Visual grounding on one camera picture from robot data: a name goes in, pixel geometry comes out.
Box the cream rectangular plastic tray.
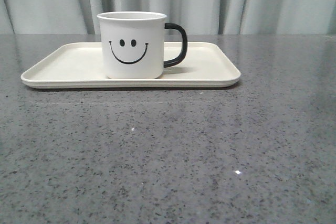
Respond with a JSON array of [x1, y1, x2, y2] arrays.
[[21, 42, 241, 89]]

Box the white smiley mug black handle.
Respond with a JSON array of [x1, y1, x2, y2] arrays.
[[97, 11, 188, 79]]

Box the pale grey curtain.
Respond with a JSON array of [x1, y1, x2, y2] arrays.
[[1, 0, 335, 35]]

